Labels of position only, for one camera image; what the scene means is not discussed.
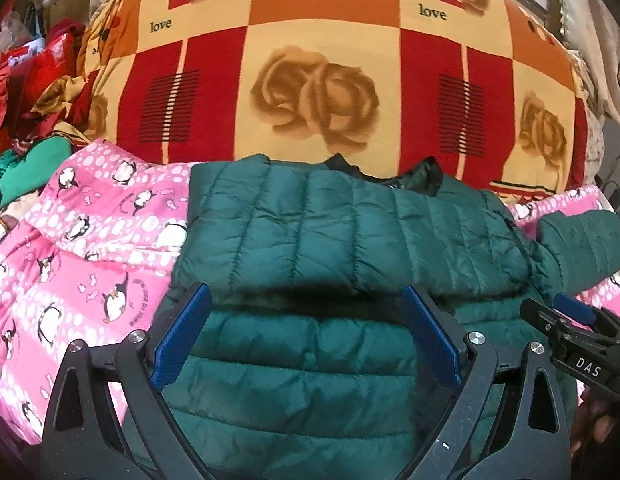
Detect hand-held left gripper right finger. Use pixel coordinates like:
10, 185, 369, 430
401, 282, 573, 480

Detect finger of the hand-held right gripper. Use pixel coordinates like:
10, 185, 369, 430
519, 297, 608, 356
552, 292, 620, 343

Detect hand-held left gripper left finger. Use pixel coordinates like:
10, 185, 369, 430
41, 281, 225, 480

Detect dark green puffer jacket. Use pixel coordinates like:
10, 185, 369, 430
162, 154, 620, 480

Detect red clothes pile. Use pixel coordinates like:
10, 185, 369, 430
0, 19, 88, 161

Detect person's right hand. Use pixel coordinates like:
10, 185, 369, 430
572, 395, 618, 458

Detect pink penguin print blanket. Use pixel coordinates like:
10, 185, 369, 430
0, 140, 620, 448

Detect white fuzzy cloth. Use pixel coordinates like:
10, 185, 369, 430
0, 199, 43, 243

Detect bright green garment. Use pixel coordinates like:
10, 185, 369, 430
0, 137, 74, 211

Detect gold red floral cloth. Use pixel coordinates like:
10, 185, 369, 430
32, 72, 110, 136

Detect white curtain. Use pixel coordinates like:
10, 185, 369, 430
554, 0, 620, 128

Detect red orange rose print quilt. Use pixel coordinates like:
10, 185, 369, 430
77, 0, 591, 197

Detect black cable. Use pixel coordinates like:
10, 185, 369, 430
594, 174, 620, 213

